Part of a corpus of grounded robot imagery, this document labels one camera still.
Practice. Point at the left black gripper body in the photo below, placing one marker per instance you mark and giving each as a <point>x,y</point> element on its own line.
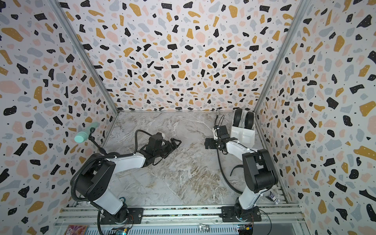
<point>167,150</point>

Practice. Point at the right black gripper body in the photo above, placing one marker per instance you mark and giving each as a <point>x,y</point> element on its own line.
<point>215,144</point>

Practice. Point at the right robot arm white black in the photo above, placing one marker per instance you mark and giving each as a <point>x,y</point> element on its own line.
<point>259,174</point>

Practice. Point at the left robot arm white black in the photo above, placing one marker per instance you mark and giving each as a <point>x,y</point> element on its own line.
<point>91,182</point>

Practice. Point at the white storage roll organizer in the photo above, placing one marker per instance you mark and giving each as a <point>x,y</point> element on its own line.
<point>245,136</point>

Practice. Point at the green microphone on black stand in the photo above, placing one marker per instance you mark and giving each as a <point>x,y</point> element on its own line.
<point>86,134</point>

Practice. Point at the small crumpled wrapper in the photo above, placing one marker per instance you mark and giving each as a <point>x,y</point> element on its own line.
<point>273,197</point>

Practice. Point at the pink printed card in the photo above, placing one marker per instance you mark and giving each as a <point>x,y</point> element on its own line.
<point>76,230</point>

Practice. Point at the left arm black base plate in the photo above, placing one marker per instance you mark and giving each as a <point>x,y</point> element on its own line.
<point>133,216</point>

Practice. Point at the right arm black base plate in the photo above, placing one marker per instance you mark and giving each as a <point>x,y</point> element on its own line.
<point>237,214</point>

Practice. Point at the aluminium mounting rail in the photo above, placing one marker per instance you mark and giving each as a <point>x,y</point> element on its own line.
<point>209,214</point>

